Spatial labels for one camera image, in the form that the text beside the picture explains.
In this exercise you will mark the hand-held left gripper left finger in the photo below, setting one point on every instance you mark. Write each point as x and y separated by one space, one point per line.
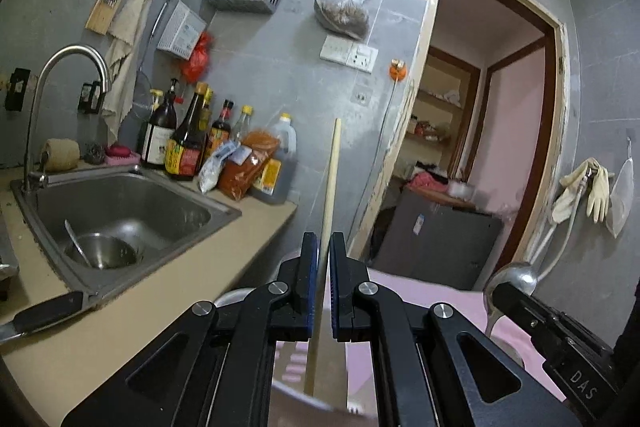
313 287

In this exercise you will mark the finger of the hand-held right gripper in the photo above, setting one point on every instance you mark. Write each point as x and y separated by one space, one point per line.
515 302

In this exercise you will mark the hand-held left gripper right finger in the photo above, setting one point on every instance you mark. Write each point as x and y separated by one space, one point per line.
334 287

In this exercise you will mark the metal ladle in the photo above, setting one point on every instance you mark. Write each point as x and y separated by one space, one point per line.
515 274

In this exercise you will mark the long wooden chopstick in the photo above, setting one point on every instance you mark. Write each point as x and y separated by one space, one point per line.
330 177

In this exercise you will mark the pink floral cloth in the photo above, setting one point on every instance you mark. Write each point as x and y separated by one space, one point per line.
440 289

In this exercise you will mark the grey cabinet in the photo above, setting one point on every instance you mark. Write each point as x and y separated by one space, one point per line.
440 237

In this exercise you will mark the grey metal pot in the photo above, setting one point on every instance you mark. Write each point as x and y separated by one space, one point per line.
460 189

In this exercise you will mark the cream rubber glove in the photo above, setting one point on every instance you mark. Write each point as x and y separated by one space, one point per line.
570 187
600 197

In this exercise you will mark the red chilli powder bag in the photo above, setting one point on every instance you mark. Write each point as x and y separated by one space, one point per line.
247 164

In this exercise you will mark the red crumpled cloth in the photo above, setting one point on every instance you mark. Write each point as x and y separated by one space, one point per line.
427 181

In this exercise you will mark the yellow-capped oil jug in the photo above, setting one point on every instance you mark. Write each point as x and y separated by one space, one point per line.
282 142

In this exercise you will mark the white seasoning bag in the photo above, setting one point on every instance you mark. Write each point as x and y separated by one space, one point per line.
215 169

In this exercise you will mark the clear yellow-capped bottle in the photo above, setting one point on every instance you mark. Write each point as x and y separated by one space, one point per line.
242 124

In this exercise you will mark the small dark red-capped bottle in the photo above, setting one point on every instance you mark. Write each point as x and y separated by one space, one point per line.
220 132

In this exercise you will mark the stainless steel sink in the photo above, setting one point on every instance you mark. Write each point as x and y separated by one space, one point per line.
150 207

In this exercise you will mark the wooden shelf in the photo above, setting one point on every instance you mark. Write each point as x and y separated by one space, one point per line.
435 134

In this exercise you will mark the large soy sauce bottle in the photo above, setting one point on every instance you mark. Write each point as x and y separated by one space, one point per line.
187 147

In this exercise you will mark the steel bowl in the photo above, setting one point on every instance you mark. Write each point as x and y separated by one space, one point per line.
112 252

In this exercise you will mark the dark pump-top bottle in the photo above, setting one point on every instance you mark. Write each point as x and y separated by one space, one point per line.
160 132

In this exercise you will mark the pink soap dish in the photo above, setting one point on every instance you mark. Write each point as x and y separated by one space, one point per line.
122 154

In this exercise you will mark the metal spoon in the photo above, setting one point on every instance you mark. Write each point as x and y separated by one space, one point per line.
75 237

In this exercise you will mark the steel wool pad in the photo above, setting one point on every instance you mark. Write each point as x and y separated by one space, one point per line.
93 154

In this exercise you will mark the red plastic bag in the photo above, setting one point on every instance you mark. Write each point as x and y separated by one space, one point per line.
197 57

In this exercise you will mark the clear bag of dried goods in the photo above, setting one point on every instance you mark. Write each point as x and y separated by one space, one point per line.
345 9

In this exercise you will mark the beige loofah scrubber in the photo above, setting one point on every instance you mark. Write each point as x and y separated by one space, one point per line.
60 154

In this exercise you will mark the beige dish towel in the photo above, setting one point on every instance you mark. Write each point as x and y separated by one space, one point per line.
127 37

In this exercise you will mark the curved steel faucet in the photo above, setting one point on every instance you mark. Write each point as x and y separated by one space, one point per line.
45 77

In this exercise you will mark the small grey wall socket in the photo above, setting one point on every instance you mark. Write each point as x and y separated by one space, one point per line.
361 97

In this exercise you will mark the wooden door frame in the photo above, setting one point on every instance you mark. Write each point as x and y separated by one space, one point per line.
547 107

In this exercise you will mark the orange wall hook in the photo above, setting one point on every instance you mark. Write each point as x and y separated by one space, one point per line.
397 69

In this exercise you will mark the white wall socket panel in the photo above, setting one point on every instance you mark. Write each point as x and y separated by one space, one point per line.
350 52

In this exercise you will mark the small white wall basket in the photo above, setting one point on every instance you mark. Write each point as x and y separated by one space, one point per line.
180 29

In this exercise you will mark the black wall bracket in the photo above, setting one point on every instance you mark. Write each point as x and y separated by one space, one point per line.
17 89
90 97

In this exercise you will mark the grey wall rack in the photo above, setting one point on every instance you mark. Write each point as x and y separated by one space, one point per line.
240 2

